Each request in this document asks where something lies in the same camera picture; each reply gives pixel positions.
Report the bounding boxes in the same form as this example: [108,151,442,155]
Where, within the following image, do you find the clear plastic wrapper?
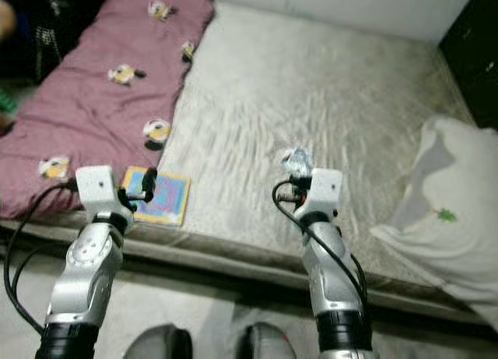
[282,146,314,179]

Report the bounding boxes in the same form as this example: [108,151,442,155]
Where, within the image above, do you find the yellow blue picture book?
[122,166,192,227]

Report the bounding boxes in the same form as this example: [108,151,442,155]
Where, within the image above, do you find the mauve penguin print blanket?
[0,0,216,221]

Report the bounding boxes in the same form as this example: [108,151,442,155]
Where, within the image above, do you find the white patterned mattress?
[2,1,493,326]

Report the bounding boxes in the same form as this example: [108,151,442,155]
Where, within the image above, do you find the grey robot left leg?
[124,323,192,359]

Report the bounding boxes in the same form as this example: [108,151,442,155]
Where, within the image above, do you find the grey robot leg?
[124,323,192,359]
[237,322,305,359]

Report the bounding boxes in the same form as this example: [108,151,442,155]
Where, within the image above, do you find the grey robot right leg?
[237,322,305,359]

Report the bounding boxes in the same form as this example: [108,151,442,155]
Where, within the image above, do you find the green object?
[0,89,17,116]

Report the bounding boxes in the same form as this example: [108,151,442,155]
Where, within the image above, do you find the white pillow green leaf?
[369,115,498,330]

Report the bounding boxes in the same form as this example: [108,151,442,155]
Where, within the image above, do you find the black bag white print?
[30,0,80,81]

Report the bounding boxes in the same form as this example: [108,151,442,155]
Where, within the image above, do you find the person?
[0,0,17,42]

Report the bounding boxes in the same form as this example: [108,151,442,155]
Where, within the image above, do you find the black cabinet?
[439,0,498,131]

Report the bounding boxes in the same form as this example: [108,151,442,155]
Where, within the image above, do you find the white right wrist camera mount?
[310,168,345,218]

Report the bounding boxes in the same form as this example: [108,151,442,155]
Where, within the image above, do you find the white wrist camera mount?
[310,168,345,218]
[75,166,132,218]

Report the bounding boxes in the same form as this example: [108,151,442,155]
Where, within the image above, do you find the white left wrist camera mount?
[75,166,132,218]

